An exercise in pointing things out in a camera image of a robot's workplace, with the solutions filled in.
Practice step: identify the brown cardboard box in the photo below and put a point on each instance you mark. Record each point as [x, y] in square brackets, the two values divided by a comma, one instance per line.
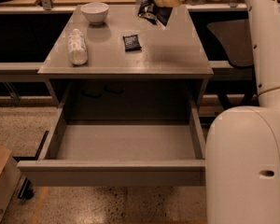
[9, 178]

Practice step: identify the black cabinet caster wheel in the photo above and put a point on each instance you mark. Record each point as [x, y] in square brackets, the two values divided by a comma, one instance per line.
[26, 192]

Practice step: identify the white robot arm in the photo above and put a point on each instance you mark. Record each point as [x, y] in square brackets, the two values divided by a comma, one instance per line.
[242, 157]

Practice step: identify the open grey top drawer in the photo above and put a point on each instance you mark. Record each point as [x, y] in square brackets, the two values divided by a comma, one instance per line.
[109, 154]

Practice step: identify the small dark snack packet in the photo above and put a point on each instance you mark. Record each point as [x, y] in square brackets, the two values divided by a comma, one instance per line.
[131, 42]

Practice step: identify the clear plastic water bottle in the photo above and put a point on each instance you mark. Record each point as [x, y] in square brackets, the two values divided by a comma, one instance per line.
[77, 48]

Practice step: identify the grey drawer cabinet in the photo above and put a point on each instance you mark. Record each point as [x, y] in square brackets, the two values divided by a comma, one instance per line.
[158, 82]

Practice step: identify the white ceramic bowl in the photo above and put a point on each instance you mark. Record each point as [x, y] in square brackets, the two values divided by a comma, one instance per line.
[95, 12]

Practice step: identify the blue chip bag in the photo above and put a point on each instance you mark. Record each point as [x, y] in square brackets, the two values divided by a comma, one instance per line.
[151, 12]

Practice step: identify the black office chair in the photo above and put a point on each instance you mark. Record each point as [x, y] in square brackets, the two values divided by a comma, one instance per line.
[233, 44]

